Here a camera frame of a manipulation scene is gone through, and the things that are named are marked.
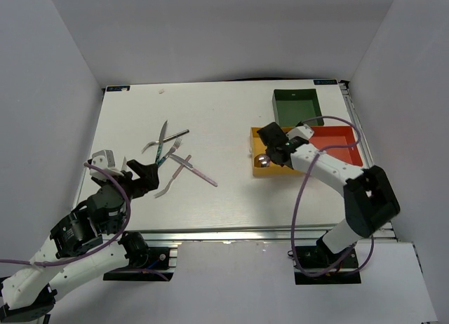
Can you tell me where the dark handle spoon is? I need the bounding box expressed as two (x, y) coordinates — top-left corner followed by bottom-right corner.
(254, 154), (271, 168)

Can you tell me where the pink handle fork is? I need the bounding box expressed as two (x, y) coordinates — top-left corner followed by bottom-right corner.
(154, 165), (185, 198)

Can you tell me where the teal handle fork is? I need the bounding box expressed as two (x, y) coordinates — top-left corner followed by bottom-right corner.
(157, 137), (182, 167)

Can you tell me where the teal handle knife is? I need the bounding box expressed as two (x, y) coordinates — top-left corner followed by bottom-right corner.
(154, 121), (168, 165)

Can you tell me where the dark handle fork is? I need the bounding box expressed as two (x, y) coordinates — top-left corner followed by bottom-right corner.
(141, 129), (190, 154)

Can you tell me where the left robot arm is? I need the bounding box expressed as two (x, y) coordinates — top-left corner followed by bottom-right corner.
(1, 156), (159, 323)

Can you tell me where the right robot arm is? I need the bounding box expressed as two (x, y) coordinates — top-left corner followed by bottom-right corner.
(257, 122), (401, 274)

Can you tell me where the yellow box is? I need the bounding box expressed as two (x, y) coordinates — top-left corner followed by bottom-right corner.
(250, 127), (302, 177)

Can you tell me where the green box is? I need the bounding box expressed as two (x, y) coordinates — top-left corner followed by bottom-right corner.
(272, 88), (324, 128)

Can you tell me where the red box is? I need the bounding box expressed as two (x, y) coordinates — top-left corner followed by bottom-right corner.
(308, 126), (363, 167)

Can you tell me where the right blue table sticker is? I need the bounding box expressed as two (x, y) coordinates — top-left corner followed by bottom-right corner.
(313, 79), (338, 86)

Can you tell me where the blue table sticker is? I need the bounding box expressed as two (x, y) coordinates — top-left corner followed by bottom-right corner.
(313, 79), (338, 86)
(105, 85), (130, 92)

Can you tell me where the left blue table sticker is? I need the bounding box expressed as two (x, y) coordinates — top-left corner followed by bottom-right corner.
(105, 85), (130, 92)

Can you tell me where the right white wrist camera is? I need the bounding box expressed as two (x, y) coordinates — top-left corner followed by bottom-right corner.
(286, 123), (314, 140)

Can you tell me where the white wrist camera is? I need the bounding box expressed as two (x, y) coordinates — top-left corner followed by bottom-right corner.
(286, 123), (314, 140)
(88, 149), (122, 181)

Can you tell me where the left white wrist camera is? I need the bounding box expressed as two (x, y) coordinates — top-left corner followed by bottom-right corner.
(88, 149), (122, 181)

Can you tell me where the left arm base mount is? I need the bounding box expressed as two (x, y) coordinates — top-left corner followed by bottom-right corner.
(102, 231), (173, 282)

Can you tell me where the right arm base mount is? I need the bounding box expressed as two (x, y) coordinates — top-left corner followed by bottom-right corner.
(288, 245), (361, 285)

